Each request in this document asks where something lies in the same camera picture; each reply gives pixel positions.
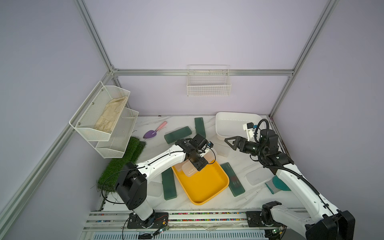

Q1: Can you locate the beige cloth in shelf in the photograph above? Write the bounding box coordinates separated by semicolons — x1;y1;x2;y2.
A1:
94;96;128;134

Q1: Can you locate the yellow plastic tray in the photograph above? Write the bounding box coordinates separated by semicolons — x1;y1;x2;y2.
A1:
172;162;230;206

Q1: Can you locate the green pencil case front right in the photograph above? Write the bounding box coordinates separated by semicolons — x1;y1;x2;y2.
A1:
221;163;246;197

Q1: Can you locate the purple pink garden trowel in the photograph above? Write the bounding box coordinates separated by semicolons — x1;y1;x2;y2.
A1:
143;121;168;139

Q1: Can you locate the white wire wall basket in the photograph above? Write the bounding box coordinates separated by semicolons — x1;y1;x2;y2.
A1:
187;65;232;97

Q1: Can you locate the green pencil case back upright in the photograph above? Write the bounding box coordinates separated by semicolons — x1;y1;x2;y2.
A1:
195;117;206;138

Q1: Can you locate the green pencil case front left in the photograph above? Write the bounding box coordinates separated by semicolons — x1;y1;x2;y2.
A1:
162;168;177;201

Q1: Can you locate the white plastic storage box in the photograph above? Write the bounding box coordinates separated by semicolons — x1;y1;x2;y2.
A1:
216;112;262;141

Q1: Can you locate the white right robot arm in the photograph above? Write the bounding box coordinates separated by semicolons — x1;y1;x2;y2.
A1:
225;129;356;240

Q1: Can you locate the white mesh two-tier shelf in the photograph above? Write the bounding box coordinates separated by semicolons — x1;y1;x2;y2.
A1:
69;82;139;159

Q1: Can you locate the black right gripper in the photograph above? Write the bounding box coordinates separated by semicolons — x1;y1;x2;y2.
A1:
225;137;267;158

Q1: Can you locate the clear pencil case pink pen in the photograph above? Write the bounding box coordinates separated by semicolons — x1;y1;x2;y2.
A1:
173;161;189;172

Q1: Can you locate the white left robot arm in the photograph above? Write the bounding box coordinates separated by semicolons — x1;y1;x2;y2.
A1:
115;134;214;228

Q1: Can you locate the green pencil case back angled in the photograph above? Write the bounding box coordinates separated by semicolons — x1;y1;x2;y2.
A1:
164;126;192;144

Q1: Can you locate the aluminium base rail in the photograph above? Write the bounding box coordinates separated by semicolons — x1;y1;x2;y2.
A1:
80;210;301;240

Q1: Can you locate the green artificial grass mat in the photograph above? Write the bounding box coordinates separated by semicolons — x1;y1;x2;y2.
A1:
97;137;147;193

